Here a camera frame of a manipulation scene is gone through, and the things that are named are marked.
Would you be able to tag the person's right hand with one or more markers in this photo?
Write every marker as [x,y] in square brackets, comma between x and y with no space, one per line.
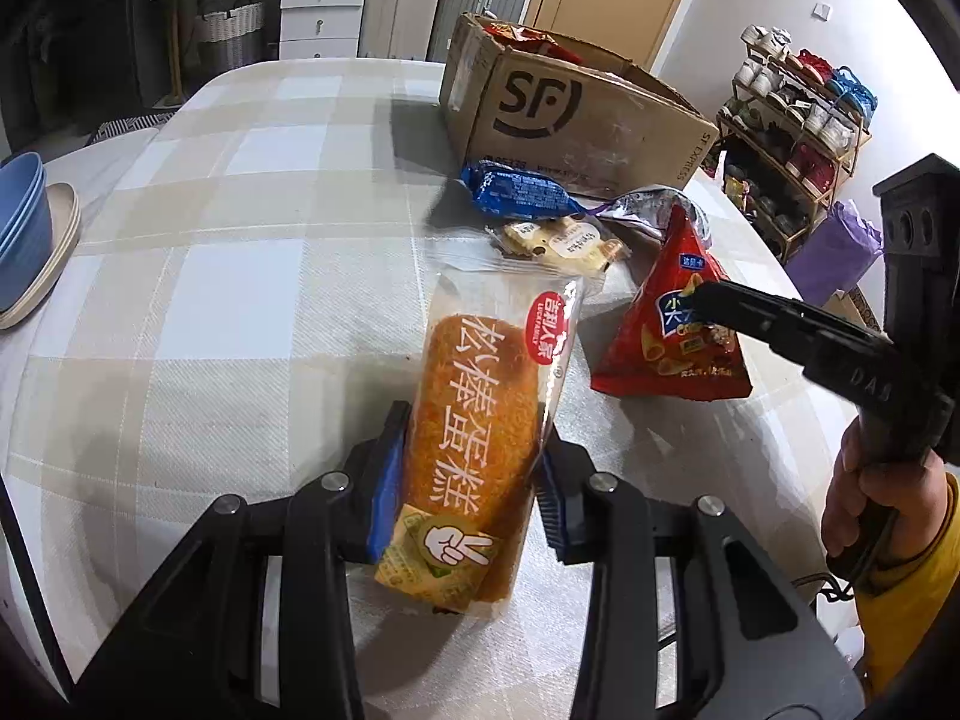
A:
[900,510]

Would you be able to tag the person's right forearm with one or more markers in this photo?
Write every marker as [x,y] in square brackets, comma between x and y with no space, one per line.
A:
[922,607]

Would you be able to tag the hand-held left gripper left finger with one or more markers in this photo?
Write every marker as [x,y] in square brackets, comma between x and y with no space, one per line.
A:
[386,480]

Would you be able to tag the silver purple snack bag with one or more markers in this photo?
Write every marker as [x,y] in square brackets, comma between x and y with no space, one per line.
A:
[645,210]

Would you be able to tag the brown cardboard box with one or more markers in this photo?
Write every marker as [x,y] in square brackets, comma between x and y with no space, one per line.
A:
[585,127]

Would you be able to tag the woven laundry basket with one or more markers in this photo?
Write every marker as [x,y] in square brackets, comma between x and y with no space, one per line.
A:
[229,37]

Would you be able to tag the dark grey fridge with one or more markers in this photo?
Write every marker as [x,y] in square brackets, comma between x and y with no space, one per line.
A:
[82,45]

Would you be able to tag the red triangular snack bag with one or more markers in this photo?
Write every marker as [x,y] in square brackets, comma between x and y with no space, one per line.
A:
[667,345]

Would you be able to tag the stack of blue bowls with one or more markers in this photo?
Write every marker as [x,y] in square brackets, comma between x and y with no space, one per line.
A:
[22,225]

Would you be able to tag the red snack packet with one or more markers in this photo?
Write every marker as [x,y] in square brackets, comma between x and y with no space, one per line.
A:
[525,37]

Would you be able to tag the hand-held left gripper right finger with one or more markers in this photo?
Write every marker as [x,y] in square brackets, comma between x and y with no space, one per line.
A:
[555,502]

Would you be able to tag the white desk with drawers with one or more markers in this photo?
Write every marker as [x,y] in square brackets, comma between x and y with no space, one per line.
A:
[322,7]

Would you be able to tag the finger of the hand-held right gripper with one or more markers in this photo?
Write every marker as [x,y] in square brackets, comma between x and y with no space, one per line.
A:
[765,315]

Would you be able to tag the orange cake packet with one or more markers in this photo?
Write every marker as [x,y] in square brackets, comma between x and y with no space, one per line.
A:
[469,405]

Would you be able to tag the small cardboard carton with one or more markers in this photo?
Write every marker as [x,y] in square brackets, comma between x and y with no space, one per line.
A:
[855,311]

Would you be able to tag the wooden shoe rack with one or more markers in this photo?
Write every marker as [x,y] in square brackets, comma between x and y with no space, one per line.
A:
[795,217]

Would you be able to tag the beige plate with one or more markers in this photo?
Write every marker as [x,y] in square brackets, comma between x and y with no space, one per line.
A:
[64,240]

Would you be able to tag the clear biscuit packet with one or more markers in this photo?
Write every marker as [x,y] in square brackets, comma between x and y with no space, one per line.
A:
[562,244]

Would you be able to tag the striped rug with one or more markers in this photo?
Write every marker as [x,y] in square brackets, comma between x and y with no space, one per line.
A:
[127,127]

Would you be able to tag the white light switch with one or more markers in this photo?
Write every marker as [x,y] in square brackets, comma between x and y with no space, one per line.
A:
[823,11]

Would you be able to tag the silver suitcase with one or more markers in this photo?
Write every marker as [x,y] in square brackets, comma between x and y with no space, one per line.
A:
[480,0]

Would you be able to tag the blue cookie packet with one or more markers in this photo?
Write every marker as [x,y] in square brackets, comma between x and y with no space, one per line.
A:
[517,191]

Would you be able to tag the shoe rack with shoes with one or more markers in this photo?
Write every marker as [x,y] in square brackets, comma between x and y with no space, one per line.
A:
[810,120]

